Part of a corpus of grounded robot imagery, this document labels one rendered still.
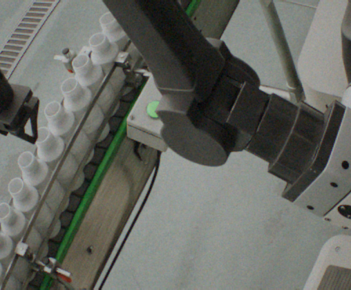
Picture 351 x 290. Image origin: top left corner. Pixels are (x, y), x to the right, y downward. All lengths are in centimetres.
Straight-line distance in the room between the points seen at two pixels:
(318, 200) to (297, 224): 172
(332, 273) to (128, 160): 76
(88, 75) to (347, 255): 98
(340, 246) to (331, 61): 128
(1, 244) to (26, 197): 12
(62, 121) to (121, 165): 20
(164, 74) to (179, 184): 197
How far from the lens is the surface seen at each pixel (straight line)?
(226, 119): 88
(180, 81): 85
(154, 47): 83
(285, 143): 87
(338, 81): 102
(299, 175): 89
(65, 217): 164
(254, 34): 312
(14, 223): 152
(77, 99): 161
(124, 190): 176
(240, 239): 265
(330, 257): 227
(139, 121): 155
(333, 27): 109
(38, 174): 155
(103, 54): 166
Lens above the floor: 230
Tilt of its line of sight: 52 degrees down
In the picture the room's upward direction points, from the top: 27 degrees counter-clockwise
